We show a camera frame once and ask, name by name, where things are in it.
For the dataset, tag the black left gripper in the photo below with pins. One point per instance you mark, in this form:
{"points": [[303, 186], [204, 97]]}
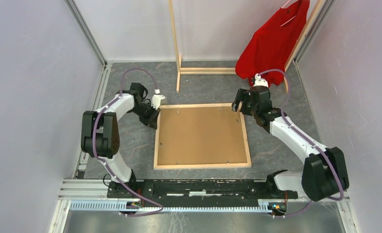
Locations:
{"points": [[153, 123]]}

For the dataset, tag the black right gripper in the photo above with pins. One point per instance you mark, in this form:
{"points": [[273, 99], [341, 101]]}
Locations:
{"points": [[240, 96]]}

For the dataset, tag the brown backing board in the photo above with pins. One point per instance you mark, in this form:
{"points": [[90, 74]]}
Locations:
{"points": [[200, 138]]}

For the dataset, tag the white wooden picture frame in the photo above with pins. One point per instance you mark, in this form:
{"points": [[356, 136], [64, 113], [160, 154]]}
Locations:
{"points": [[157, 141]]}

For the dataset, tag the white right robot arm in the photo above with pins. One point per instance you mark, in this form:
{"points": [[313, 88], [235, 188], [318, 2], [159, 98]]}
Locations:
{"points": [[324, 174]]}

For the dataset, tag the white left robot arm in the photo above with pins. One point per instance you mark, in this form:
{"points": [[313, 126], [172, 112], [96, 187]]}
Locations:
{"points": [[100, 137]]}

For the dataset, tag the red t-shirt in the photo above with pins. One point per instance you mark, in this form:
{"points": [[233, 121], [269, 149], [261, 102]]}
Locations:
{"points": [[272, 44]]}

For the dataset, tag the wooden clothes rack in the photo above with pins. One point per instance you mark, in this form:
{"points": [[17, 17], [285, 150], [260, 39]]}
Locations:
{"points": [[317, 11]]}

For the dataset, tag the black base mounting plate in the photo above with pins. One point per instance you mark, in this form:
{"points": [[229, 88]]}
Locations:
{"points": [[197, 193]]}

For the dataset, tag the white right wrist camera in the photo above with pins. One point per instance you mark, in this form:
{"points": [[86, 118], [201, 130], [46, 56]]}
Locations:
{"points": [[260, 81]]}

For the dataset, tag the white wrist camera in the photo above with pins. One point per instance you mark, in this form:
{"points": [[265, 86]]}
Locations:
{"points": [[157, 99], [260, 81]]}

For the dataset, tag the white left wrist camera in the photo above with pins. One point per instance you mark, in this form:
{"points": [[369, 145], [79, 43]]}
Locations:
{"points": [[157, 99]]}

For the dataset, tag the aluminium rail with cable comb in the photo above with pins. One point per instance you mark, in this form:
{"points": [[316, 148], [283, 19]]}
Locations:
{"points": [[91, 195]]}

